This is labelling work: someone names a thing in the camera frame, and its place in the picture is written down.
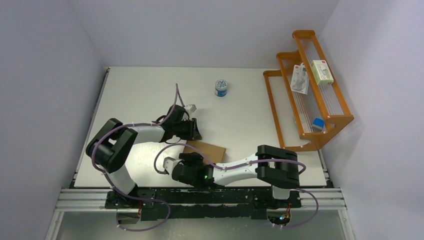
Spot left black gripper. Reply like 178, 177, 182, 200
173, 118, 202, 142

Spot brown cardboard box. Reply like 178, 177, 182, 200
186, 141, 227, 164

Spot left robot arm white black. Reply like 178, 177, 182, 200
85, 104, 202, 208

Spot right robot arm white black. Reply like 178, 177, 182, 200
163, 145, 306, 207

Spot small blue white box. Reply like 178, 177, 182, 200
311, 118, 325, 133

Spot white green product box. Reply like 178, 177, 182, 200
310, 59, 334, 86

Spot blue white round tin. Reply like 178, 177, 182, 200
215, 79, 228, 97

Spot orange wooden rack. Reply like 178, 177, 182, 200
262, 29, 355, 153

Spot white blister package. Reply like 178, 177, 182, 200
290, 62, 309, 95

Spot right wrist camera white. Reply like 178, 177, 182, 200
162, 157, 181, 175

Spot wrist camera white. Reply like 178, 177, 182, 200
162, 157, 181, 175
184, 104, 197, 113

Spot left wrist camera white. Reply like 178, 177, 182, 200
184, 104, 197, 113

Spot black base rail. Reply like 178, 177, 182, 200
104, 186, 302, 221

